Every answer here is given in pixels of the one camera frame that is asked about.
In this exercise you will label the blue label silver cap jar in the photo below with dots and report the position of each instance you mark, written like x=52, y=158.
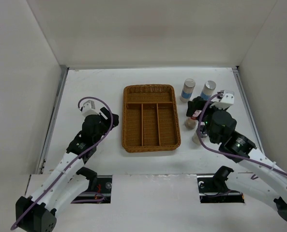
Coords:
x=187, y=90

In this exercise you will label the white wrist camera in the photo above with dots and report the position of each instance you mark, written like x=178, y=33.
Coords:
x=225, y=100
x=88, y=108

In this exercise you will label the left base mount slot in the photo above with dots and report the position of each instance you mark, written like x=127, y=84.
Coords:
x=97, y=192

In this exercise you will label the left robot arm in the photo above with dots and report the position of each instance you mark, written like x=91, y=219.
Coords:
x=70, y=178

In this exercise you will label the right base mount slot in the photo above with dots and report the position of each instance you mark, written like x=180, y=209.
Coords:
x=210, y=193

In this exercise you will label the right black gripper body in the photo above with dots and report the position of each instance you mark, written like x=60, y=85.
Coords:
x=207, y=116

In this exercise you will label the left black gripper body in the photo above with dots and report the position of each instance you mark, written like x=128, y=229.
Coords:
x=104, y=130

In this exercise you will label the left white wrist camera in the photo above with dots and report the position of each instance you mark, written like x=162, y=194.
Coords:
x=88, y=108

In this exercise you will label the base mount slot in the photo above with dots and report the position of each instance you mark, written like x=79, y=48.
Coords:
x=210, y=193
x=97, y=192

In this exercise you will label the brown wicker divided tray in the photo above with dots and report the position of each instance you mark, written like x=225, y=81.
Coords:
x=150, y=120

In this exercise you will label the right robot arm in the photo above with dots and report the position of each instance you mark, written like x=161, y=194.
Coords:
x=270, y=184

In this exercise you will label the pink cap spice bottle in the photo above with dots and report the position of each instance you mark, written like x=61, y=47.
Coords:
x=191, y=122

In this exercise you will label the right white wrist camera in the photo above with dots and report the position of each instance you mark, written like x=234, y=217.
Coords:
x=225, y=100

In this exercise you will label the black dome cap grinder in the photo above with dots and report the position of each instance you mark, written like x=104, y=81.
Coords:
x=202, y=136

